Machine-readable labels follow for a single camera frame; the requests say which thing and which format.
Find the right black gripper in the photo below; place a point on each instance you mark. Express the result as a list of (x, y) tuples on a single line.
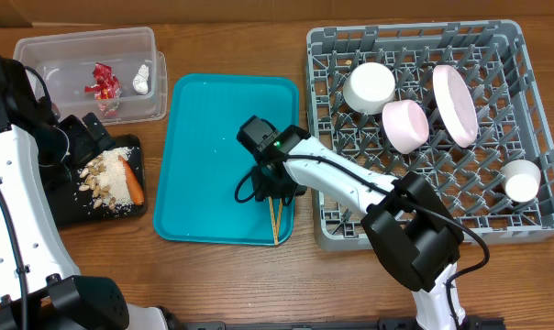
[(264, 190)]

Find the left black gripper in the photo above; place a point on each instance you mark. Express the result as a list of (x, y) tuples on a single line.
[(87, 146)]

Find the pile of food scraps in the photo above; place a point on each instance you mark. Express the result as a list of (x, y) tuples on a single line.
[(104, 177)]

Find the red foil wrapper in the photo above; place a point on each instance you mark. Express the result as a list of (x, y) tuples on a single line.
[(106, 87)]

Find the wooden chopstick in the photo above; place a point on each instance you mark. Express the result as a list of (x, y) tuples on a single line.
[(273, 222), (279, 217)]

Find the orange carrot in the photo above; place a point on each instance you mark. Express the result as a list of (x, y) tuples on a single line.
[(134, 189)]

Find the white wrapper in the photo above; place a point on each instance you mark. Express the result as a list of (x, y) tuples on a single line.
[(140, 81)]

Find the white bowl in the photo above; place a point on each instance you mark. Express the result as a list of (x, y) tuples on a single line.
[(369, 87)]

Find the white plate with food scraps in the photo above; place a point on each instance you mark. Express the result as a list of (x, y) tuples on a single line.
[(455, 105)]

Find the white paper cup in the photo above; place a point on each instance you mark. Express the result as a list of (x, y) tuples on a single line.
[(521, 180)]

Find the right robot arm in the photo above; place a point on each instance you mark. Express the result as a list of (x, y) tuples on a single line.
[(411, 232)]

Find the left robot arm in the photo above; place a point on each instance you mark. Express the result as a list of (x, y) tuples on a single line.
[(40, 285)]

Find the grey dishwasher rack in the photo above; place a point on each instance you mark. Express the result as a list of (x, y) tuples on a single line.
[(492, 58)]

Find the black plastic tray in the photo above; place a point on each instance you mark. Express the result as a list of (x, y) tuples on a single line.
[(72, 207)]

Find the clear plastic bin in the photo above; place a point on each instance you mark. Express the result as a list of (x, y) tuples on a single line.
[(66, 63)]

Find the teal serving tray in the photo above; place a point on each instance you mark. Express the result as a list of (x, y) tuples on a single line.
[(203, 165)]

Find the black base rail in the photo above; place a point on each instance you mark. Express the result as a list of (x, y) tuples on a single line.
[(399, 323)]

